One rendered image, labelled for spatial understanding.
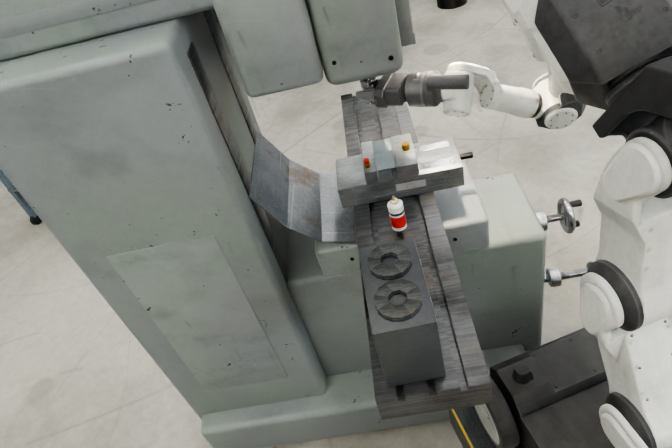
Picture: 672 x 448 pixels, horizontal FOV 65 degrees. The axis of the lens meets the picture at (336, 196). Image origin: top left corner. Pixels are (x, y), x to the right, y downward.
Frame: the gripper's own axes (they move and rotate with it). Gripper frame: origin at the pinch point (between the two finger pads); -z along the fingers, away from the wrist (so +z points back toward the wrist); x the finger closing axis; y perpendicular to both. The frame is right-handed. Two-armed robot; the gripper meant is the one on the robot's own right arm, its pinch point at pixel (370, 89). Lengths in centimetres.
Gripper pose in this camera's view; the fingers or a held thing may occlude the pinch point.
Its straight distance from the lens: 140.9
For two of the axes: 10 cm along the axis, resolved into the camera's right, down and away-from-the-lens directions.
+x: -3.7, 6.6, -6.5
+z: 9.0, 0.8, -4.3
